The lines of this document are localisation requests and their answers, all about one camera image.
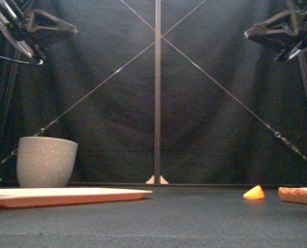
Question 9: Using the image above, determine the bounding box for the brown toy pie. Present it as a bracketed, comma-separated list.
[277, 186, 307, 206]

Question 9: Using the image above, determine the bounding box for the pink rectangular plate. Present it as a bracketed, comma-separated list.
[0, 187, 153, 208]

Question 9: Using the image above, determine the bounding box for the black cloth backdrop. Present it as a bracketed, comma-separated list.
[0, 0, 307, 187]

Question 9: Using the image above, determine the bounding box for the grey speckled cup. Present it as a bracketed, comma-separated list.
[16, 136, 79, 188]

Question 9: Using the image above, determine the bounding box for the orange toy cheese wedge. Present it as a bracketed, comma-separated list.
[241, 184, 267, 201]

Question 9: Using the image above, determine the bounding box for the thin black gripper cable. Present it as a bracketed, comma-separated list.
[0, 51, 45, 66]

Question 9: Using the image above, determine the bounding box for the diagonal brace wire with turnbuckle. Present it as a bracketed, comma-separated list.
[117, 0, 307, 171]
[0, 0, 207, 173]

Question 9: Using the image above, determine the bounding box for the vertical metal frame post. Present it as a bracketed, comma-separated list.
[153, 0, 163, 185]

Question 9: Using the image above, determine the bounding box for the orange post foot bracket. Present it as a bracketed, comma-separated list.
[145, 174, 169, 185]

